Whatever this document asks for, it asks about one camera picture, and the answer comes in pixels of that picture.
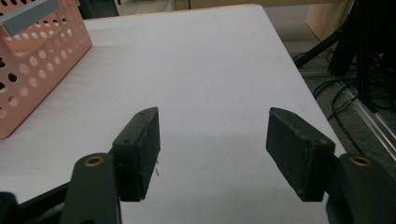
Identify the black cable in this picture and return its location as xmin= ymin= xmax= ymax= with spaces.
xmin=330 ymin=88 xmax=366 ymax=156
xmin=312 ymin=77 xmax=347 ymax=99

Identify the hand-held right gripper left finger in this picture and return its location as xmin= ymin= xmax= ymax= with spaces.
xmin=111 ymin=106 xmax=162 ymax=203

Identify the aluminium rail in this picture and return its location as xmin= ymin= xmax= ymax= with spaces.
xmin=298 ymin=68 xmax=396 ymax=155

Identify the light wooden cabinet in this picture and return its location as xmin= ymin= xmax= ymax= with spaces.
xmin=304 ymin=0 xmax=355 ymax=42

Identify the grey flat bar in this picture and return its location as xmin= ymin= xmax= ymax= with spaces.
xmin=0 ymin=0 xmax=62 ymax=37

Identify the dark teal object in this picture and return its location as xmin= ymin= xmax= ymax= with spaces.
xmin=77 ymin=0 xmax=120 ymax=21

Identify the pink perforated plastic basket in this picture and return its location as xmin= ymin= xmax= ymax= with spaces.
xmin=0 ymin=0 xmax=93 ymax=140

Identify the black metal stand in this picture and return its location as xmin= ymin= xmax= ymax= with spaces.
xmin=293 ymin=0 xmax=396 ymax=114

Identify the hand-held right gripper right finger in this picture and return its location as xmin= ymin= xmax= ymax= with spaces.
xmin=265 ymin=106 xmax=337 ymax=203

